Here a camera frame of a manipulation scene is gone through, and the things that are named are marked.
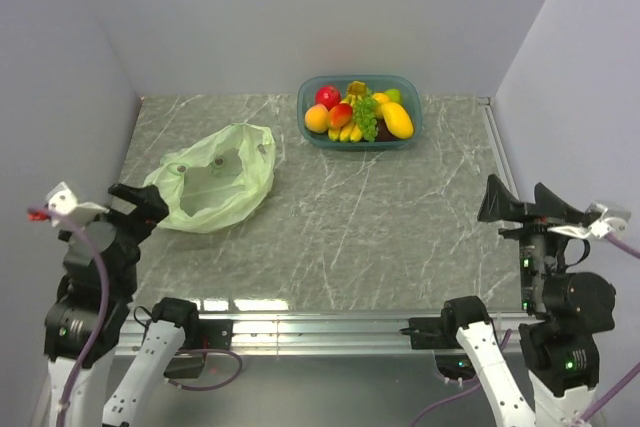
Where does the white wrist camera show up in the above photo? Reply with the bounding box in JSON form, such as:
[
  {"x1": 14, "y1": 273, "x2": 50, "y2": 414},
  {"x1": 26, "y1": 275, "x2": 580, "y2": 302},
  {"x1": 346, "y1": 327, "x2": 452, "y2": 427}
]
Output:
[
  {"x1": 44, "y1": 182, "x2": 109, "y2": 227},
  {"x1": 548, "y1": 201, "x2": 631, "y2": 240}
]

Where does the dark red apple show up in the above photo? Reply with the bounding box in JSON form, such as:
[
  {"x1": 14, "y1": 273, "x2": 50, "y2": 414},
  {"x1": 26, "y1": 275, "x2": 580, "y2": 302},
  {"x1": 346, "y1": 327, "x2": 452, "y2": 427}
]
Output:
[{"x1": 375, "y1": 119, "x2": 398, "y2": 142}]

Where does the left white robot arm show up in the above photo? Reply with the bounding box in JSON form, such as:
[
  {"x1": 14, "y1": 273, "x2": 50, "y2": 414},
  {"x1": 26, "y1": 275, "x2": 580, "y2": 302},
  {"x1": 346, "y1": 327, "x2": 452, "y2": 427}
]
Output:
[{"x1": 29, "y1": 183, "x2": 202, "y2": 426}]

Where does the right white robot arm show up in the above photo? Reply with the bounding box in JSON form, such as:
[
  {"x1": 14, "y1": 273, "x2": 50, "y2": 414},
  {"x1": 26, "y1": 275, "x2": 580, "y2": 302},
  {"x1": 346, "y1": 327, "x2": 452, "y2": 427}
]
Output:
[{"x1": 440, "y1": 174, "x2": 616, "y2": 426}]

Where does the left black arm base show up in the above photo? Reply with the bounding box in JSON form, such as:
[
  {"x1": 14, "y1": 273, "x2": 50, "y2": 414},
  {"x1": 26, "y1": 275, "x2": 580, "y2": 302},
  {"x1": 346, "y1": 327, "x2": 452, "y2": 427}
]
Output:
[{"x1": 164, "y1": 318, "x2": 233, "y2": 380}]

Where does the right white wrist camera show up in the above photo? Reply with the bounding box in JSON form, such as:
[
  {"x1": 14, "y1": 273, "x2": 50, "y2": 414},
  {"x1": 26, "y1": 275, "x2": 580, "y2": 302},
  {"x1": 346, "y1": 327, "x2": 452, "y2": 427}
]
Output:
[{"x1": 548, "y1": 201, "x2": 631, "y2": 240}]

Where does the yellow orange mango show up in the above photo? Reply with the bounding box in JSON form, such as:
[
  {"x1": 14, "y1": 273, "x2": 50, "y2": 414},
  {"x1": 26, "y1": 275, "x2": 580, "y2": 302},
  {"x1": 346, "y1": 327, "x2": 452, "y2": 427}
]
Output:
[{"x1": 380, "y1": 102, "x2": 415, "y2": 140}]

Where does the teal plastic container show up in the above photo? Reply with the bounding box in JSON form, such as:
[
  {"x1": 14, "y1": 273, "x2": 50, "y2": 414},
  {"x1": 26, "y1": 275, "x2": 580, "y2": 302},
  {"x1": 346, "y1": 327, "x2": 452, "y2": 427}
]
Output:
[{"x1": 297, "y1": 75, "x2": 423, "y2": 151}]

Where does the yellow banana bunch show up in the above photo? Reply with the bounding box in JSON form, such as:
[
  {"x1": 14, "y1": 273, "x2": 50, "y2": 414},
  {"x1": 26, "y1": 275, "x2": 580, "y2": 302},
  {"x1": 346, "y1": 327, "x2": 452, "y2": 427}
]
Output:
[{"x1": 328, "y1": 81, "x2": 370, "y2": 142}]

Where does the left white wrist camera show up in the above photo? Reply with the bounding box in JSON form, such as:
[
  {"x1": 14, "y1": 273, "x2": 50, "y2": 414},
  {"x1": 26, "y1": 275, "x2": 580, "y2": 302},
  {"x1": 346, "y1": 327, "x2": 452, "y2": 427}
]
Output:
[{"x1": 44, "y1": 182, "x2": 109, "y2": 227}]

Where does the red chili pepper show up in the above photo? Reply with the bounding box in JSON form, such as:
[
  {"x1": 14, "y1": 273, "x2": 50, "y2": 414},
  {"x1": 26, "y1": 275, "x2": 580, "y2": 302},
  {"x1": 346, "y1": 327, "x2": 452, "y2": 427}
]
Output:
[{"x1": 328, "y1": 102, "x2": 353, "y2": 130}]

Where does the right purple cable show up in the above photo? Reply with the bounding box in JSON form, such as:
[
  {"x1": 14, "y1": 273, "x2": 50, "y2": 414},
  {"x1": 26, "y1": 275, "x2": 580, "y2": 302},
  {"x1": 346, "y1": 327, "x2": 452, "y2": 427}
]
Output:
[{"x1": 409, "y1": 234, "x2": 640, "y2": 427}]

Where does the green grape bunch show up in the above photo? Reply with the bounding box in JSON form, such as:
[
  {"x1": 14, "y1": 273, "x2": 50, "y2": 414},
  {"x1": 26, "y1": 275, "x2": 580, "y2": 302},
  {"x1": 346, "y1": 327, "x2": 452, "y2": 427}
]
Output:
[{"x1": 353, "y1": 95, "x2": 378, "y2": 142}]

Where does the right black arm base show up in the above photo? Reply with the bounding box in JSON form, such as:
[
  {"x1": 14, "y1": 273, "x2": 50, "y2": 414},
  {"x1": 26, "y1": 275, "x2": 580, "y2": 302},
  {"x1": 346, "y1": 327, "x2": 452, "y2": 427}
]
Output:
[{"x1": 399, "y1": 317, "x2": 476, "y2": 385}]

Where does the green pear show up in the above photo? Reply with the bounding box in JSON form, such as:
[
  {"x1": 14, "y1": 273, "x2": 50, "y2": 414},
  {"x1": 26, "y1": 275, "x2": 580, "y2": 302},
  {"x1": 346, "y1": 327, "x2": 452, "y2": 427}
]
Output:
[{"x1": 384, "y1": 88, "x2": 403, "y2": 104}]

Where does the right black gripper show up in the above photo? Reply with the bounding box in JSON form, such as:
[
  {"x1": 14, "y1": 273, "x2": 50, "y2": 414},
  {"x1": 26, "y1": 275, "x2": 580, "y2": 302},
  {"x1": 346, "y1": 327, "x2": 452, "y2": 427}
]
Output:
[{"x1": 477, "y1": 169, "x2": 584, "y2": 307}]

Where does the purple cable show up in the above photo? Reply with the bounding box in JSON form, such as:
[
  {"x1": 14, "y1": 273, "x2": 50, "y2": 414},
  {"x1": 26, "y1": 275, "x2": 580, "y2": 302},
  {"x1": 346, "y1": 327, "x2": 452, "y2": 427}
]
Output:
[
  {"x1": 409, "y1": 234, "x2": 640, "y2": 427},
  {"x1": 27, "y1": 206, "x2": 245, "y2": 427}
]

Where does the pale green plastic bag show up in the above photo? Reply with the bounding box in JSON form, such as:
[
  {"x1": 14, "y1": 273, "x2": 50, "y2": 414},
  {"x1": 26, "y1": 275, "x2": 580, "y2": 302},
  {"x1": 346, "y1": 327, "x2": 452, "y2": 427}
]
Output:
[{"x1": 144, "y1": 123, "x2": 276, "y2": 234}]

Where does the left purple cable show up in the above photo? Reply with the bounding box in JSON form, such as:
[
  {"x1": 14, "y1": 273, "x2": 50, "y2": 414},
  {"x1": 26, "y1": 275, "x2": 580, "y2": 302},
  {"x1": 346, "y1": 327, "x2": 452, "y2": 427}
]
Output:
[{"x1": 27, "y1": 206, "x2": 245, "y2": 427}]

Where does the aluminium rail frame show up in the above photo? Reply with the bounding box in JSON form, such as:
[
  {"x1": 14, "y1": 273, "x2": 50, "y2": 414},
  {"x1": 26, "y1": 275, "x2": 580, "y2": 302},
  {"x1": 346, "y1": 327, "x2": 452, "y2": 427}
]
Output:
[{"x1": 29, "y1": 96, "x2": 596, "y2": 427}]

